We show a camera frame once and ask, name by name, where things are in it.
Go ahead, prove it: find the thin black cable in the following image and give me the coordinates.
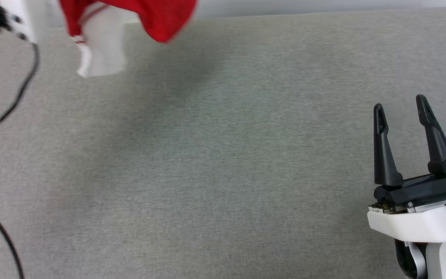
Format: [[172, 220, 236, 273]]
[[0, 200, 25, 279], [0, 42, 40, 140]]

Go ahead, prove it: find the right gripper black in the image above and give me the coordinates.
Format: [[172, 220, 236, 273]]
[[369, 94, 446, 234]]

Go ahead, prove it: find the red and white basketball jersey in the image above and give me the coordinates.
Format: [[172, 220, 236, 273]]
[[58, 0, 199, 78]]

